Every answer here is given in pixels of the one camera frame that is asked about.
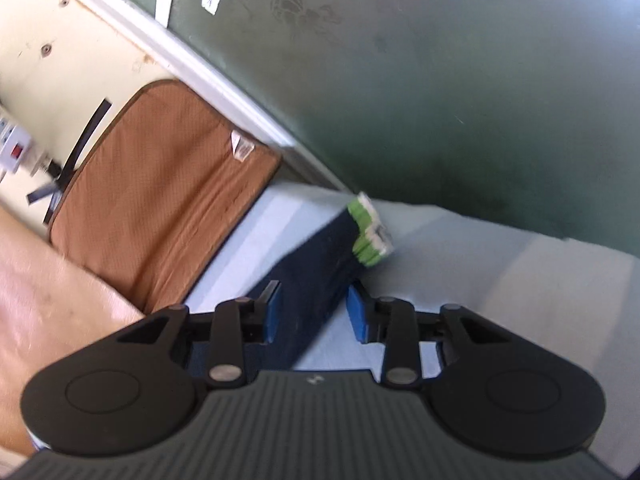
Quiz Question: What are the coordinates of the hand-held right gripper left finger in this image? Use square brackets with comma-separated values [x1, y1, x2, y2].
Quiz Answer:
[116, 280, 282, 389]

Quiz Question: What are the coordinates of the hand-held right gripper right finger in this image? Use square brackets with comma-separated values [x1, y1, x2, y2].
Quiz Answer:
[346, 282, 517, 390]

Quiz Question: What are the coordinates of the navy sock with green cuff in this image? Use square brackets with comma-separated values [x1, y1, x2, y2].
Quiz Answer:
[245, 192, 396, 372]

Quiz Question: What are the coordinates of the brown quilted cushion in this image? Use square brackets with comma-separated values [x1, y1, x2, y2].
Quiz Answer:
[49, 79, 284, 314]

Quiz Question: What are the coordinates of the white power strip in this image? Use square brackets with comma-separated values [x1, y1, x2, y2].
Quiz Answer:
[0, 114, 32, 177]

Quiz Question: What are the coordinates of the black strap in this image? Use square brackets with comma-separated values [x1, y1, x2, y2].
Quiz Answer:
[42, 99, 112, 226]

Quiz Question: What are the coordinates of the white door frame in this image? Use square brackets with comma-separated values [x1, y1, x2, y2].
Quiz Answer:
[35, 0, 353, 192]

